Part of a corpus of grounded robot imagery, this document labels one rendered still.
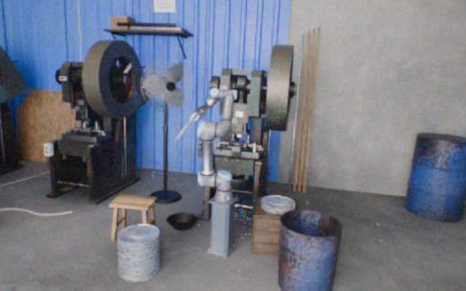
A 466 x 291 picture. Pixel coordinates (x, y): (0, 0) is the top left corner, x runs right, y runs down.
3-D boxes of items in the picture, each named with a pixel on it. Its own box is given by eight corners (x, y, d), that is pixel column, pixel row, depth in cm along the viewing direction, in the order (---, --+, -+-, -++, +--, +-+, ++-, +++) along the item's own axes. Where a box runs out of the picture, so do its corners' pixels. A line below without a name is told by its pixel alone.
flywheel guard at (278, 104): (285, 138, 283) (293, 40, 266) (253, 135, 288) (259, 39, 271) (289, 122, 382) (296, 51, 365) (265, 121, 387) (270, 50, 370)
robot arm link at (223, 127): (230, 132, 233) (237, 86, 263) (215, 131, 234) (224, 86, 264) (231, 142, 242) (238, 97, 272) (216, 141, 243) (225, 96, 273)
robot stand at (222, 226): (227, 258, 260) (229, 205, 250) (206, 252, 267) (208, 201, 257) (236, 247, 276) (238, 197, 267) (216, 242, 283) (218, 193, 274)
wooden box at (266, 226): (297, 259, 263) (301, 219, 256) (250, 253, 267) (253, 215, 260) (295, 236, 302) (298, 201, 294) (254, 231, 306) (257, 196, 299)
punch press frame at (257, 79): (252, 209, 319) (262, 69, 291) (210, 203, 327) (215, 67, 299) (262, 184, 395) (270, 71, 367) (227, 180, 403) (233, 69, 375)
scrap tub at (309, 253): (337, 309, 207) (346, 240, 197) (272, 297, 215) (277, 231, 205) (332, 272, 248) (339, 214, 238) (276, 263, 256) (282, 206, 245)
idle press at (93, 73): (108, 212, 334) (101, 34, 297) (28, 199, 355) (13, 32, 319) (170, 171, 480) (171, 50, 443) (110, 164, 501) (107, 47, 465)
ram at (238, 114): (245, 133, 318) (247, 102, 312) (230, 132, 321) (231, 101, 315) (248, 130, 335) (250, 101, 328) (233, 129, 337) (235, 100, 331)
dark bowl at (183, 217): (192, 235, 294) (192, 227, 292) (160, 230, 299) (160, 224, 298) (202, 221, 322) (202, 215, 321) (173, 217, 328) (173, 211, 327)
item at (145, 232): (163, 239, 226) (163, 238, 226) (120, 247, 214) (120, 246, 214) (155, 222, 252) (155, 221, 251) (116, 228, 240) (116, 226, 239)
